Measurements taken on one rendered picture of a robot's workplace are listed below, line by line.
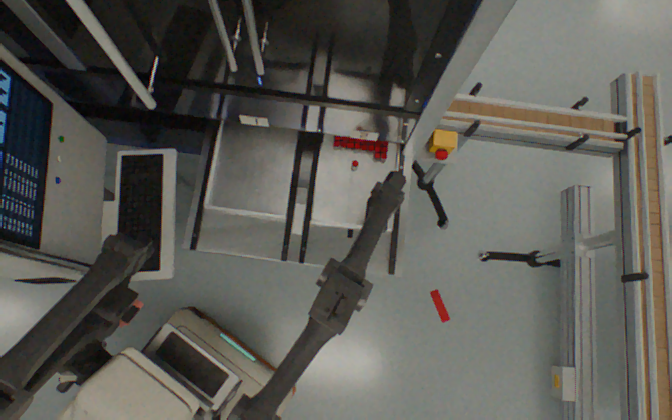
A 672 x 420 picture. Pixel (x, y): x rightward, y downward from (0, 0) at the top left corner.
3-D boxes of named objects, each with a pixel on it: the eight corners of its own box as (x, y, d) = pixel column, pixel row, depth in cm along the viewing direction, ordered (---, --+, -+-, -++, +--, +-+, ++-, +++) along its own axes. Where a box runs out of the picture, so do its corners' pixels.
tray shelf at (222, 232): (211, 111, 165) (210, 109, 163) (413, 137, 166) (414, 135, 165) (183, 249, 153) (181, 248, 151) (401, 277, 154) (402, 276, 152)
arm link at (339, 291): (314, 290, 89) (360, 320, 88) (330, 260, 101) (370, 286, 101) (213, 439, 104) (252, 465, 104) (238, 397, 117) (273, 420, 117)
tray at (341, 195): (324, 123, 164) (324, 119, 161) (399, 133, 164) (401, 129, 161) (311, 221, 155) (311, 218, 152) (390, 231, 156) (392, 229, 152)
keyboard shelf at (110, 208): (95, 153, 168) (92, 150, 165) (177, 149, 169) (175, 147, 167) (87, 283, 156) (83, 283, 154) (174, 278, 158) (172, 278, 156)
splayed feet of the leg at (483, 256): (477, 248, 246) (487, 243, 232) (573, 260, 247) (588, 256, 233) (476, 263, 244) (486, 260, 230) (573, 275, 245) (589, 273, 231)
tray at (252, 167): (224, 110, 163) (222, 106, 160) (300, 120, 164) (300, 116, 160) (205, 207, 154) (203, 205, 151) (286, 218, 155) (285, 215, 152)
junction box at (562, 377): (550, 364, 189) (562, 366, 180) (563, 365, 189) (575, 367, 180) (550, 396, 186) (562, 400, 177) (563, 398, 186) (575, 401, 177)
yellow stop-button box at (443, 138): (429, 132, 157) (434, 123, 150) (451, 134, 157) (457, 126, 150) (427, 153, 155) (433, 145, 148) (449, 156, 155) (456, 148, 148)
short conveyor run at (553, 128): (416, 137, 169) (426, 118, 153) (419, 96, 173) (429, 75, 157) (608, 162, 170) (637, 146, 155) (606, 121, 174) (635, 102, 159)
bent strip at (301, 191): (298, 191, 157) (297, 186, 152) (307, 192, 157) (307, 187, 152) (291, 233, 154) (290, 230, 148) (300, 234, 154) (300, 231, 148)
